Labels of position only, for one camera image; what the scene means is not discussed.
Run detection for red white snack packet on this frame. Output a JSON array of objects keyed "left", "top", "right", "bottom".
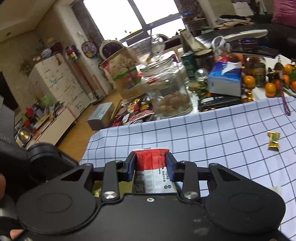
[{"left": 132, "top": 148, "right": 177, "bottom": 194}]

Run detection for steel bowl on cabinet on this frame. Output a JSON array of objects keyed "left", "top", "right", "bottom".
[{"left": 16, "top": 127, "right": 31, "bottom": 146}]

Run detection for white long tv cabinet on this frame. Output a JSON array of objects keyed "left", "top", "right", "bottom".
[{"left": 16, "top": 101, "right": 90, "bottom": 150}]

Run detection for grey cardboard box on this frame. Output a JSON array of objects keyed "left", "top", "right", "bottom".
[{"left": 87, "top": 102, "right": 114, "bottom": 131}]

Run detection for large glass cookie jar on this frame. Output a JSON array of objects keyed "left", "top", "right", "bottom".
[{"left": 128, "top": 35, "right": 193, "bottom": 120}]

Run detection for white blue checked tablecloth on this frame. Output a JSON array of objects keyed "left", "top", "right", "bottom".
[{"left": 81, "top": 97, "right": 295, "bottom": 240}]

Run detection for gold wrapped candy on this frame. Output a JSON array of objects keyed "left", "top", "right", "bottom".
[{"left": 267, "top": 131, "right": 280, "bottom": 149}]

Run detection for white drawer cabinet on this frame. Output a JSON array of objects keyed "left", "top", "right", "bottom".
[{"left": 29, "top": 53, "right": 91, "bottom": 118}]

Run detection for blue white tissue box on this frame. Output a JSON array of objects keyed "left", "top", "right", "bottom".
[{"left": 208, "top": 61, "right": 242, "bottom": 97}]

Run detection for brown paper tree bag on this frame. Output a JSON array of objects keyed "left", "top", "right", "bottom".
[{"left": 99, "top": 47, "right": 146, "bottom": 100}]

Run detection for single orange near box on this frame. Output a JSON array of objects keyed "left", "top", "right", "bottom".
[{"left": 243, "top": 75, "right": 256, "bottom": 89}]

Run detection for plate of oranges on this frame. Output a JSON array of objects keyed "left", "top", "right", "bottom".
[{"left": 266, "top": 58, "right": 295, "bottom": 97}]

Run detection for green label jar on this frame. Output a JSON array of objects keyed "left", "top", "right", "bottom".
[{"left": 243, "top": 55, "right": 266, "bottom": 87}]

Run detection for purple lanyard strap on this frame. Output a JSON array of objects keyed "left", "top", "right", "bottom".
[{"left": 278, "top": 69, "right": 292, "bottom": 117}]

